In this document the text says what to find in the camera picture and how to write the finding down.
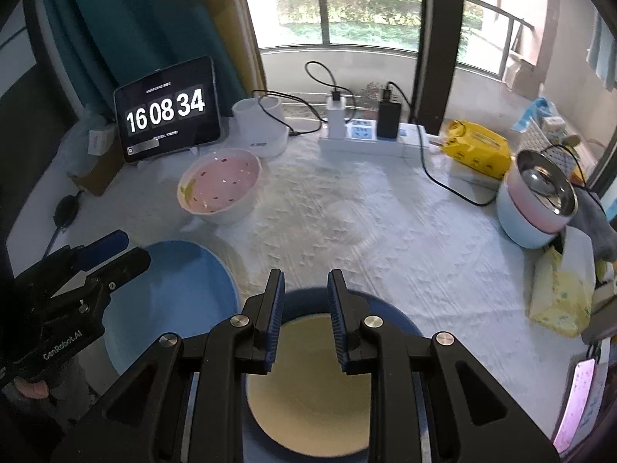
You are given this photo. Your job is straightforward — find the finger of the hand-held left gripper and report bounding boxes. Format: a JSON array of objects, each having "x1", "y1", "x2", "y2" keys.
[
  {"x1": 46, "y1": 230, "x2": 130, "y2": 275},
  {"x1": 14, "y1": 247, "x2": 152, "y2": 320}
]

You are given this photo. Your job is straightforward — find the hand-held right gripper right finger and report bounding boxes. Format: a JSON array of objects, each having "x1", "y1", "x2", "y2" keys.
[{"x1": 328, "y1": 269, "x2": 562, "y2": 463}]

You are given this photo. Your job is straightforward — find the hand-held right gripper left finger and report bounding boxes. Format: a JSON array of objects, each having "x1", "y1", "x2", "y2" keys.
[{"x1": 51, "y1": 269, "x2": 286, "y2": 463}]

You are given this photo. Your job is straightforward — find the dark blue bowl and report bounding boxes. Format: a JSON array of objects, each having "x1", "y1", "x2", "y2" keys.
[{"x1": 240, "y1": 288, "x2": 426, "y2": 461}]

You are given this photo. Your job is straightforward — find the large light blue plate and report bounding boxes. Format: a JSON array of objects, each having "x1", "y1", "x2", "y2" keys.
[{"x1": 103, "y1": 240, "x2": 242, "y2": 383}]

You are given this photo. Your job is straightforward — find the person's left hand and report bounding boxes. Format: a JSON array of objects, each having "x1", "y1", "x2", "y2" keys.
[{"x1": 13, "y1": 377, "x2": 50, "y2": 400}]

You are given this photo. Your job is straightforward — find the black round pouch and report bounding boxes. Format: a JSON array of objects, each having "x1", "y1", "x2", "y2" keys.
[{"x1": 54, "y1": 193, "x2": 83, "y2": 230}]

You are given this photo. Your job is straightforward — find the cardboard box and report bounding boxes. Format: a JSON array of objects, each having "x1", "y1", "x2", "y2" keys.
[{"x1": 71, "y1": 142, "x2": 125, "y2": 197}]

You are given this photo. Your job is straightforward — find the white tablecloth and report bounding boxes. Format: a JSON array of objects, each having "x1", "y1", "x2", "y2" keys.
[{"x1": 7, "y1": 120, "x2": 598, "y2": 444}]

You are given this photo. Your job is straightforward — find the small white box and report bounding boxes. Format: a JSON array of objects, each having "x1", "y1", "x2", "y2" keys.
[{"x1": 88, "y1": 124, "x2": 119, "y2": 157}]

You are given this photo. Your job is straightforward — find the pink bowl with white outside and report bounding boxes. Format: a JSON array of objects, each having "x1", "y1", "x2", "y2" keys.
[{"x1": 177, "y1": 148, "x2": 263, "y2": 225}]

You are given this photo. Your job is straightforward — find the black tablet with clock screen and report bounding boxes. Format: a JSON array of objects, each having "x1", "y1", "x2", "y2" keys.
[{"x1": 113, "y1": 55, "x2": 220, "y2": 164}]

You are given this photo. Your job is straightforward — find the dark panel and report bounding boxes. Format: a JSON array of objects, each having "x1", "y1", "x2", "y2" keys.
[{"x1": 0, "y1": 10, "x2": 80, "y2": 203}]

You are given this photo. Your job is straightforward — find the white power strip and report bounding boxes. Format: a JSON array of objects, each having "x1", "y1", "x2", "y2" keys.
[{"x1": 318, "y1": 118, "x2": 442, "y2": 159}]

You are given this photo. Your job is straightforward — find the white desk lamp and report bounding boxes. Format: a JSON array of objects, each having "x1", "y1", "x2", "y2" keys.
[{"x1": 171, "y1": 0, "x2": 290, "y2": 158}]

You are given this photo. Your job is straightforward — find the white packet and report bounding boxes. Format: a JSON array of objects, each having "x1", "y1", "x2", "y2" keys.
[{"x1": 450, "y1": 159, "x2": 502, "y2": 190}]

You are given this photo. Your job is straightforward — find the white charger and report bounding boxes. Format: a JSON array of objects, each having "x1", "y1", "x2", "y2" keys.
[{"x1": 325, "y1": 94, "x2": 349, "y2": 140}]

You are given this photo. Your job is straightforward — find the pink and blue steel pot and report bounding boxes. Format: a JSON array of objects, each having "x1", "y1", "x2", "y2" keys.
[{"x1": 496, "y1": 149, "x2": 579, "y2": 250}]

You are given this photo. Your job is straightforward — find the black charger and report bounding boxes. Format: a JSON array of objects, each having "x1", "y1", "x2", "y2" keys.
[{"x1": 377, "y1": 99, "x2": 401, "y2": 140}]

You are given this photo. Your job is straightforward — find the pale yellow tissue pack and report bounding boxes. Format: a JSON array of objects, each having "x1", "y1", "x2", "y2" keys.
[{"x1": 528, "y1": 229, "x2": 597, "y2": 339}]

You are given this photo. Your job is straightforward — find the yellow packet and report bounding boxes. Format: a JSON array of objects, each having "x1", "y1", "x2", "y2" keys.
[{"x1": 441, "y1": 120, "x2": 512, "y2": 180}]

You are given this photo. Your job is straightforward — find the teal curtain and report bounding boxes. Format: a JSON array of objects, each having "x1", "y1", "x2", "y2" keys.
[{"x1": 36, "y1": 0, "x2": 242, "y2": 117}]

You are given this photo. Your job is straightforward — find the pink phone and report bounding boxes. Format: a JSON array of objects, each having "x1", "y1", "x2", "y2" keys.
[{"x1": 552, "y1": 357, "x2": 598, "y2": 451}]

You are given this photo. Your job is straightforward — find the mustard yellow curtain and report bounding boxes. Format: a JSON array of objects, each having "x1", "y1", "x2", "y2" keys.
[{"x1": 200, "y1": 0, "x2": 267, "y2": 102}]

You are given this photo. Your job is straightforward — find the white plastic basket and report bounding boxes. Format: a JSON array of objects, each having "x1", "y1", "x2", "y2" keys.
[{"x1": 521, "y1": 116, "x2": 586, "y2": 185}]

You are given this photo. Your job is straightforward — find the grey cloth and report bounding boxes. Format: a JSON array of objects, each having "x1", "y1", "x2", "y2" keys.
[{"x1": 569, "y1": 186, "x2": 614, "y2": 264}]

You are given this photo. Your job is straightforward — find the blue plastic packet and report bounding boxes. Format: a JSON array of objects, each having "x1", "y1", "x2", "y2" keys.
[{"x1": 512, "y1": 98, "x2": 553, "y2": 132}]

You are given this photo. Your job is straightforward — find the hanging light blue towel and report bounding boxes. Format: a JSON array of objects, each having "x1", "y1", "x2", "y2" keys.
[{"x1": 587, "y1": 14, "x2": 617, "y2": 84}]

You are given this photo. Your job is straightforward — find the thin black pouch cable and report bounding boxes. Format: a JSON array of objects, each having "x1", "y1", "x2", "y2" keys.
[{"x1": 43, "y1": 226, "x2": 64, "y2": 259}]

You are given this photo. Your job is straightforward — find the black black-charger cable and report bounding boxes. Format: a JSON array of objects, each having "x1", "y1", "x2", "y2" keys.
[{"x1": 383, "y1": 81, "x2": 499, "y2": 206}]

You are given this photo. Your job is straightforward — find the black lamp cable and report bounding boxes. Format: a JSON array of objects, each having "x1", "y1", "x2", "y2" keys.
[{"x1": 252, "y1": 89, "x2": 323, "y2": 121}]

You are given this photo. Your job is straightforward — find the black white-charger cable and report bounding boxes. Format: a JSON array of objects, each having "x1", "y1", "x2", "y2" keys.
[{"x1": 288, "y1": 61, "x2": 344, "y2": 137}]

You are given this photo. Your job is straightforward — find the black basket cable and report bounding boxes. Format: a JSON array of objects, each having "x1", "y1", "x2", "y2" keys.
[{"x1": 542, "y1": 142, "x2": 590, "y2": 185}]

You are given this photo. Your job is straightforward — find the black window frame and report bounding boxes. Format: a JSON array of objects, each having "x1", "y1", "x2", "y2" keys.
[{"x1": 419, "y1": 0, "x2": 464, "y2": 136}]

